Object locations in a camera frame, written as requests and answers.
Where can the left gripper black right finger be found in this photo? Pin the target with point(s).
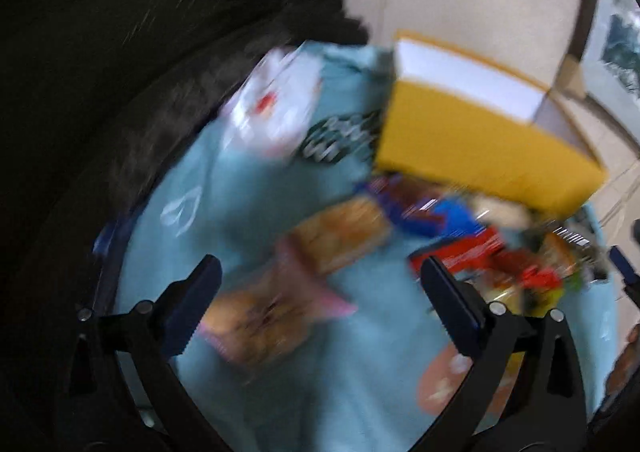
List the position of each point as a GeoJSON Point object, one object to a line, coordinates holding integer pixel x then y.
{"type": "Point", "coordinates": [546, 410]}

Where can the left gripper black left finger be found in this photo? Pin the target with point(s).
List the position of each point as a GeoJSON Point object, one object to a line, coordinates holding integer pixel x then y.
{"type": "Point", "coordinates": [152, 333]}

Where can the white plastic bag red print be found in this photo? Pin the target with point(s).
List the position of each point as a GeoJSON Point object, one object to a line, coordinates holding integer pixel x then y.
{"type": "Point", "coordinates": [269, 115]}

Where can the dark carved wooden chair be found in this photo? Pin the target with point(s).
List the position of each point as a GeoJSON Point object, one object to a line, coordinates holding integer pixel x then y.
{"type": "Point", "coordinates": [98, 95]}

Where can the blue landscape framed painting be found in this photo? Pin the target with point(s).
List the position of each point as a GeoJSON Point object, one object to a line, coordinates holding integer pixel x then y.
{"type": "Point", "coordinates": [606, 43]}

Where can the red snack bar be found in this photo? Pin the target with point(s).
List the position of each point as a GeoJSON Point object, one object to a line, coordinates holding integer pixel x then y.
{"type": "Point", "coordinates": [467, 253]}

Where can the yellow cardboard box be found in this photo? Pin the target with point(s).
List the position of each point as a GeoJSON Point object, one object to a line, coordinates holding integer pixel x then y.
{"type": "Point", "coordinates": [458, 118]}

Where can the blue snack packet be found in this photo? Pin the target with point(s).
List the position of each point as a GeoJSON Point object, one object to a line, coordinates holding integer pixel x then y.
{"type": "Point", "coordinates": [418, 207]}

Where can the pink bread snack pack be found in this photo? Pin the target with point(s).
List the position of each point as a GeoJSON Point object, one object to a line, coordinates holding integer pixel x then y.
{"type": "Point", "coordinates": [267, 319]}

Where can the bread pack orange label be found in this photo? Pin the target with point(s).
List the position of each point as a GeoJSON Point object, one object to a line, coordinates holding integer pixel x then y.
{"type": "Point", "coordinates": [341, 234]}

